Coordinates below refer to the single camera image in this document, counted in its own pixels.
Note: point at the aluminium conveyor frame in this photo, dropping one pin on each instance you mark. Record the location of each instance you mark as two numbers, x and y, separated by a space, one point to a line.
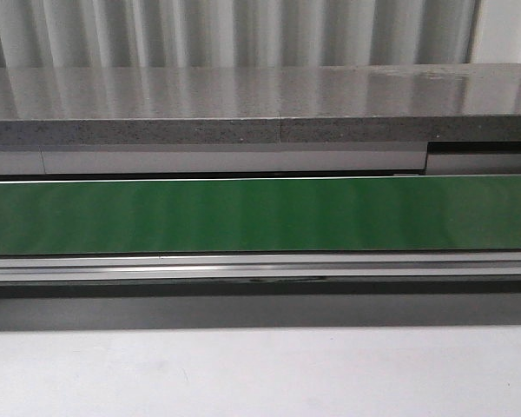
260 273

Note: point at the grey stone countertop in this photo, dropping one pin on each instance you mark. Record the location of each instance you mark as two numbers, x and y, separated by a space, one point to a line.
155 106

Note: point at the green conveyor belt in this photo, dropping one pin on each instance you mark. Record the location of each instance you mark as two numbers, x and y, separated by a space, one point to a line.
261 215

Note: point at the grey corrugated curtain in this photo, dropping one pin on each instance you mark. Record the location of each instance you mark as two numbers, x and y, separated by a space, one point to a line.
257 33

